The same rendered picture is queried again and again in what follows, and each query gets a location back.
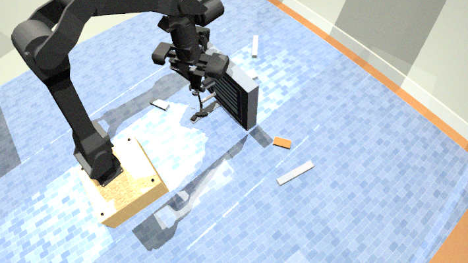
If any dark grey rectangular frame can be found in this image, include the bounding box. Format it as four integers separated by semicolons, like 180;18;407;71
187;42;259;131

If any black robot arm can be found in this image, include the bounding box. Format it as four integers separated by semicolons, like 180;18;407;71
11;0;224;187

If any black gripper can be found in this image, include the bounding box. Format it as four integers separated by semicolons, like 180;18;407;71
152;33;229;84

